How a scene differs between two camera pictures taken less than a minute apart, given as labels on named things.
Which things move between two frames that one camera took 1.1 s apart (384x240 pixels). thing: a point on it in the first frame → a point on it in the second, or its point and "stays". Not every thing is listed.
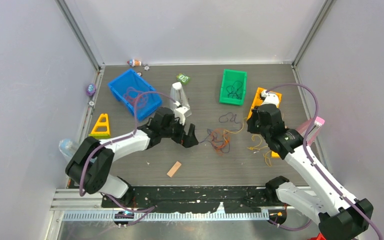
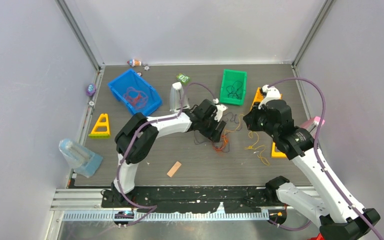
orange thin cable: x=219 y=148 stays
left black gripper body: x=174 y=130 → x=209 y=126
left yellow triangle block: x=101 y=129 stays
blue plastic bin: x=132 y=90 stays
